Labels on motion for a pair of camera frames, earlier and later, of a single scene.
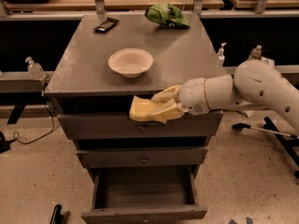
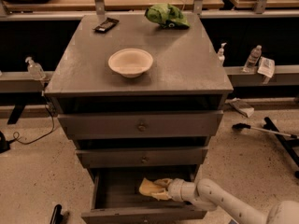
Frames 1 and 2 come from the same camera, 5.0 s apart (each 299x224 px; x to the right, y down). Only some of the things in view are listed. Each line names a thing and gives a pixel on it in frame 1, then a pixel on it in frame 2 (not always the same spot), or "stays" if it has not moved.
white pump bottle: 220,55 stays
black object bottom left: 57,217 stays
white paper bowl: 131,63 stays
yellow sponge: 141,108 to 148,188
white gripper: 192,95 to 177,189
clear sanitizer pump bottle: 35,70 stays
